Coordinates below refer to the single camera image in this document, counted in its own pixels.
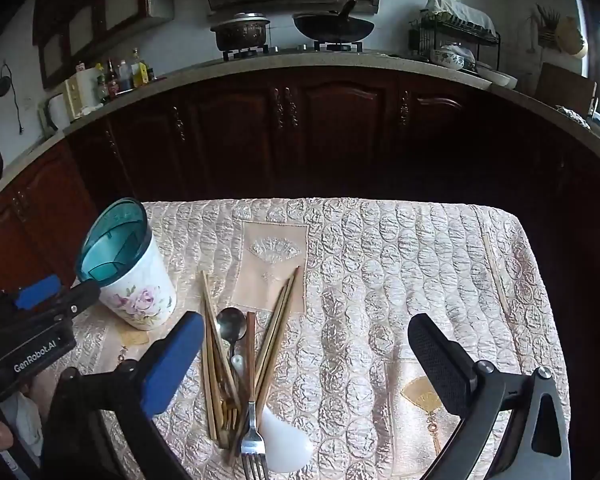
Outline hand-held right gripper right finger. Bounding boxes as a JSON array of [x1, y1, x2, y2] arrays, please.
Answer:
[[407, 312, 573, 480]]

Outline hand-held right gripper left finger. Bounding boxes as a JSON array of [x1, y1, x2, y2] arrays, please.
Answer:
[[45, 310, 206, 480]]

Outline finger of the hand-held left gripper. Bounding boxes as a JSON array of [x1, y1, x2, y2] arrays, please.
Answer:
[[55, 280, 102, 318], [12, 274, 63, 311]]

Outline floral utensil holder cup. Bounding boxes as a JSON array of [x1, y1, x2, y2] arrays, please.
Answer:
[[75, 198, 178, 332]]

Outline pile of wooden chopsticks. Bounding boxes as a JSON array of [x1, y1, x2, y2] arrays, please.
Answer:
[[201, 266, 302, 451]]

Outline person's left hand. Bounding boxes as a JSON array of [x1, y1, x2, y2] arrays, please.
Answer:
[[2, 375, 56, 453]]

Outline metal spoon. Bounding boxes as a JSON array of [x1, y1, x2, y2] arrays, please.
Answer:
[[216, 306, 248, 361]]

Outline quilted beige tablecloth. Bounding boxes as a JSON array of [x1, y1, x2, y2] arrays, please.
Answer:
[[45, 196, 573, 480]]

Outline thin wooden stick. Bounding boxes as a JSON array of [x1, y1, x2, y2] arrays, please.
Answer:
[[481, 232, 510, 313]]

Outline white plastic spoon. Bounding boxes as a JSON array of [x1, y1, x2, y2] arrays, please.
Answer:
[[230, 354, 315, 473]]

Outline beige box appliance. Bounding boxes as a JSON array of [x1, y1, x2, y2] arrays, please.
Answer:
[[64, 77, 88, 121]]

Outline green capped bottle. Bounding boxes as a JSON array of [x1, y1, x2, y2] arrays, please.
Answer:
[[95, 63, 110, 103]]

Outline dark sauce bottle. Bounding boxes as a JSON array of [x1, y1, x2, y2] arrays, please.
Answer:
[[106, 59, 121, 98]]

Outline yellow oil bottle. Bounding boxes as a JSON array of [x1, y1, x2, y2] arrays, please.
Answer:
[[130, 48, 150, 88]]

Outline dark wooden base cabinets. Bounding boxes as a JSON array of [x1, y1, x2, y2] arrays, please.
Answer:
[[0, 65, 600, 311]]

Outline white plates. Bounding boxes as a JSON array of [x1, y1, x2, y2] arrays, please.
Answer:
[[477, 62, 518, 90]]

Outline wooden cutting board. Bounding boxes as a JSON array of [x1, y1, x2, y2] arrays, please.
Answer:
[[534, 62, 598, 116]]

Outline metal pot with lid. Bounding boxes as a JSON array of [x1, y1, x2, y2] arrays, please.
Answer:
[[210, 11, 272, 52]]

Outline patterned ceramic bowl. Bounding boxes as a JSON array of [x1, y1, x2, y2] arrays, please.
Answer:
[[430, 45, 476, 71]]

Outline gas stove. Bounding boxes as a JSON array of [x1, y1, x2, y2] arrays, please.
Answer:
[[222, 40, 366, 61]]

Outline grey kitchen countertop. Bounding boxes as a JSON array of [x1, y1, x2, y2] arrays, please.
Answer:
[[0, 51, 600, 211]]

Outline black wok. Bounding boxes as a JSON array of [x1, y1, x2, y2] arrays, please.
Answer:
[[292, 0, 376, 42]]

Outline white cloth cover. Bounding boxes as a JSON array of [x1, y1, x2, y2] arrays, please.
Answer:
[[425, 0, 497, 36]]

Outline brown handled metal fork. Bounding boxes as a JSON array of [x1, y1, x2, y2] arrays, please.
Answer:
[[239, 311, 270, 480]]

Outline black wall hanger with cable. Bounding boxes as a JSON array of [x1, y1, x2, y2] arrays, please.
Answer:
[[0, 62, 23, 133]]

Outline wooden wall cabinet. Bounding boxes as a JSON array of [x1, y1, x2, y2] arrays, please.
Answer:
[[32, 0, 176, 91]]

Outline black wire dish rack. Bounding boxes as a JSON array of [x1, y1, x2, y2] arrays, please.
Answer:
[[409, 7, 502, 73]]

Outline wall chopstick holder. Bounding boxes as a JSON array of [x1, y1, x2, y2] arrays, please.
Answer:
[[535, 5, 563, 51]]

